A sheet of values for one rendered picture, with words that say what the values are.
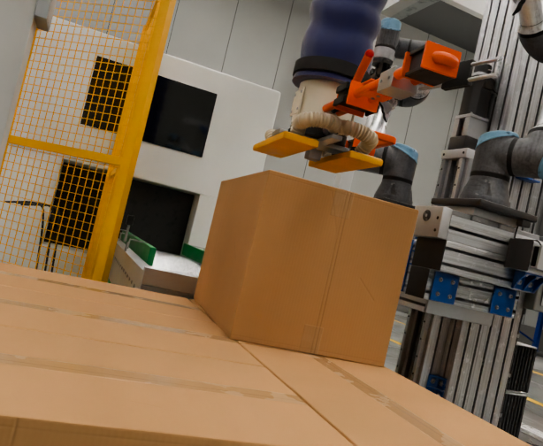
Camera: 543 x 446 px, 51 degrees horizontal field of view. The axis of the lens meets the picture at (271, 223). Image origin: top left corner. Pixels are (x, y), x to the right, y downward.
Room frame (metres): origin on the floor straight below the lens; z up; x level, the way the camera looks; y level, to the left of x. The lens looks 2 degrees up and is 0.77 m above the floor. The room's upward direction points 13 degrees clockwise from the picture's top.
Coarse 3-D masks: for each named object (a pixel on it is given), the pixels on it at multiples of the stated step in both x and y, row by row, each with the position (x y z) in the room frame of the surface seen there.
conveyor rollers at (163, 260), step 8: (160, 256) 3.54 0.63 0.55; (168, 256) 3.74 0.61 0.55; (176, 256) 3.94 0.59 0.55; (160, 264) 2.92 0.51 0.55; (168, 264) 3.10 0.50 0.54; (176, 264) 3.21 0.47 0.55; (184, 264) 3.33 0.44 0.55; (192, 264) 3.52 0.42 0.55; (200, 264) 3.72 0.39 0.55; (176, 272) 2.68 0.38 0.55; (184, 272) 2.78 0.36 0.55; (192, 272) 2.89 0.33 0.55
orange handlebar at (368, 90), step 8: (432, 56) 1.01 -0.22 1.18; (440, 56) 1.01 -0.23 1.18; (448, 56) 1.00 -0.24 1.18; (448, 64) 1.01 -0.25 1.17; (456, 64) 1.02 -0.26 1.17; (400, 72) 1.13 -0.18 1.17; (368, 80) 1.28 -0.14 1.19; (376, 80) 1.23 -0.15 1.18; (360, 88) 1.31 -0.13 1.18; (368, 88) 1.27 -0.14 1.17; (376, 88) 1.25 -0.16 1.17; (360, 96) 1.34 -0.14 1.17; (368, 96) 1.31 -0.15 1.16; (376, 96) 1.29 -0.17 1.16; (384, 96) 1.28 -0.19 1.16; (328, 104) 1.51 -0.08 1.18; (336, 112) 1.56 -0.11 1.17; (344, 112) 1.52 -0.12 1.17; (384, 136) 1.73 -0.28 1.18; (392, 136) 1.74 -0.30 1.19; (384, 144) 1.79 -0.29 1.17; (392, 144) 1.76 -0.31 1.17
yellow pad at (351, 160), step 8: (344, 152) 1.53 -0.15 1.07; (352, 152) 1.49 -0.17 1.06; (320, 160) 1.71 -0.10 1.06; (328, 160) 1.64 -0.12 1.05; (336, 160) 1.59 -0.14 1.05; (344, 160) 1.56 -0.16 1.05; (352, 160) 1.53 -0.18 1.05; (360, 160) 1.50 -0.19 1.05; (368, 160) 1.50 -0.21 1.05; (376, 160) 1.51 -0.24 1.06; (320, 168) 1.81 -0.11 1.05; (328, 168) 1.77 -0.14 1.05; (336, 168) 1.73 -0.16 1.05; (344, 168) 1.69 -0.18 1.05; (352, 168) 1.66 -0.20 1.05; (360, 168) 1.63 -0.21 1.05
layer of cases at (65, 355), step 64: (0, 320) 0.97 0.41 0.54; (64, 320) 1.08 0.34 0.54; (128, 320) 1.24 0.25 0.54; (192, 320) 1.43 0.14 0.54; (0, 384) 0.67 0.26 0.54; (64, 384) 0.72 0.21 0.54; (128, 384) 0.78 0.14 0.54; (192, 384) 0.86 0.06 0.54; (256, 384) 0.95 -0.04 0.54; (320, 384) 1.06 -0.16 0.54; (384, 384) 1.20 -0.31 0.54
